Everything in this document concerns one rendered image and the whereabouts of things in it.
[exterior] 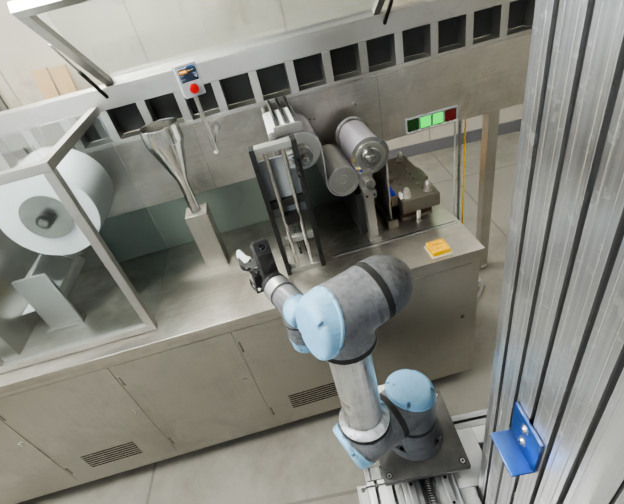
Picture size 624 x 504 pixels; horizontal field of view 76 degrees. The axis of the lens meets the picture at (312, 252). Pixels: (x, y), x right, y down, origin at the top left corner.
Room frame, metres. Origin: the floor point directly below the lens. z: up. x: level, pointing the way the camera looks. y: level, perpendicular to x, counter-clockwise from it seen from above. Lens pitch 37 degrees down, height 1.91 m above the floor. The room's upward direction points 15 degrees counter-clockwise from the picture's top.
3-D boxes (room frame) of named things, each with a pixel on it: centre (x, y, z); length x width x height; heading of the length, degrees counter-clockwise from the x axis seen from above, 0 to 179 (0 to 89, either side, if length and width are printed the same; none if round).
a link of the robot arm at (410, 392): (0.54, -0.14, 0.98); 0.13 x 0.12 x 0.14; 113
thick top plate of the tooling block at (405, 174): (1.56, -0.48, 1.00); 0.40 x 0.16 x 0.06; 2
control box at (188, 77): (1.40, 0.24, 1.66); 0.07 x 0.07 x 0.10; 18
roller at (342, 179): (1.51, -0.18, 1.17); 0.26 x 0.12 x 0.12; 2
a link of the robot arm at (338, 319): (0.49, -0.02, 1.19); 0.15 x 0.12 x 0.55; 113
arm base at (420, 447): (0.55, -0.15, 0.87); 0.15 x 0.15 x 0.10
